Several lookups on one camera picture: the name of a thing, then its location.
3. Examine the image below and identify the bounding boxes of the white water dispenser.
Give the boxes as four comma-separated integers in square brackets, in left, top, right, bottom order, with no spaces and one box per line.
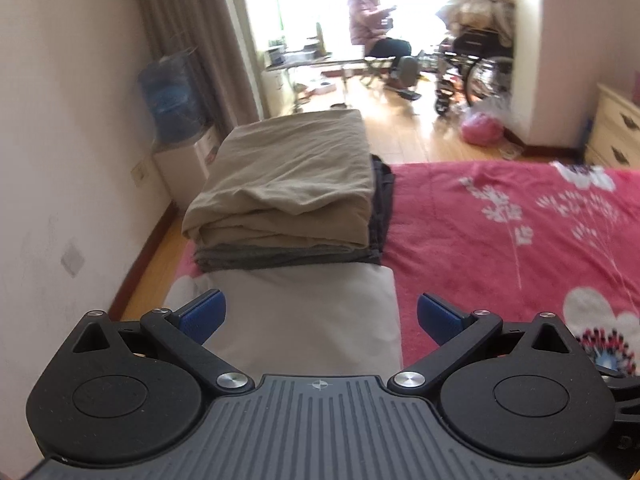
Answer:
[152,126,224,207]

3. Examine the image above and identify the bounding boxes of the pink plastic bag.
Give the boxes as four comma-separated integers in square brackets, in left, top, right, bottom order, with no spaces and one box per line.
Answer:
[460,100,507,144]

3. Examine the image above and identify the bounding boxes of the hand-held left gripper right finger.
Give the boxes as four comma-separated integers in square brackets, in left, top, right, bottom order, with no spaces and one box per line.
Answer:
[387,293,573,395]

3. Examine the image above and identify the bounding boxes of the folding stool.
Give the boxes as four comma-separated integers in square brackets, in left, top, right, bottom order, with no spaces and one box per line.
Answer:
[359,54,397,89]

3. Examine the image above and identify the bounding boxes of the pile of bedding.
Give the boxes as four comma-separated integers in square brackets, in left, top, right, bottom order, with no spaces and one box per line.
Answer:
[440,0,519,50]

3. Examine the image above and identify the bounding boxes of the folded grey clothes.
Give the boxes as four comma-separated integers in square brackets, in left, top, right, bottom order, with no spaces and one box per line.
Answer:
[194,242,384,274]

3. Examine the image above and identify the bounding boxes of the pink floral blanket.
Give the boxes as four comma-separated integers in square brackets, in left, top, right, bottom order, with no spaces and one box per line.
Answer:
[165,160,640,381]

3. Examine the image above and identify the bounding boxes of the cream nightstand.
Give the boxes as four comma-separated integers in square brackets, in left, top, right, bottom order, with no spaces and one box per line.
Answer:
[584,82,640,171]

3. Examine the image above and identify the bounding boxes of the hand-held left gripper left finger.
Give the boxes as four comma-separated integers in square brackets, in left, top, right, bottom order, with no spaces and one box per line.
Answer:
[70,289,253,395]

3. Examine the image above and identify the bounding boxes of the folded dark clothes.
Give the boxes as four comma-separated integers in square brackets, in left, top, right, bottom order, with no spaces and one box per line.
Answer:
[367,154,397,267]

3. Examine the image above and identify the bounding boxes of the folding table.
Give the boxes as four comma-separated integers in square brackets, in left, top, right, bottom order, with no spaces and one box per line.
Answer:
[262,44,362,117]

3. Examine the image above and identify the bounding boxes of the beige curtain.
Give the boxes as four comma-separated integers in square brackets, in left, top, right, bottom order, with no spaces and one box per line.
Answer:
[130,0,267,137]

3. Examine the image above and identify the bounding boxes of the black wheelchair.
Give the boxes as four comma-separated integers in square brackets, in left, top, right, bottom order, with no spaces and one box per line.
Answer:
[432,27,516,117]

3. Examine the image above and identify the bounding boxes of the beige pants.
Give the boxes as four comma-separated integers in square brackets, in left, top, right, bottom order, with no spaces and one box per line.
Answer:
[181,109,375,252]

